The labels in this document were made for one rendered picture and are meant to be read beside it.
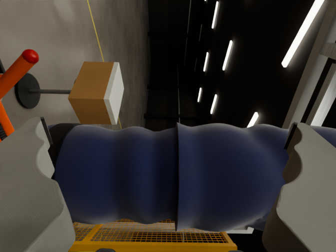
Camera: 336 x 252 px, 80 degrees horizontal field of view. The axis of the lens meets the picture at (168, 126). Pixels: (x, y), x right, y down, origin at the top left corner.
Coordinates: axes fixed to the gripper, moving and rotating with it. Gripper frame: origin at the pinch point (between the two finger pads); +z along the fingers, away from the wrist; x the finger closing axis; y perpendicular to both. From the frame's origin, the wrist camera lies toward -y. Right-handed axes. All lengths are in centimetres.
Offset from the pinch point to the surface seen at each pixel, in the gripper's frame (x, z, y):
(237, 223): 13.5, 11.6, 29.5
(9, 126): -32.8, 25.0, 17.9
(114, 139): -10.7, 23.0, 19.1
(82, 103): -83, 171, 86
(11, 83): -26.7, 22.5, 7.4
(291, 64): 239, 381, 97
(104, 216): -11.7, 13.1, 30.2
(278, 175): 20.4, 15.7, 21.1
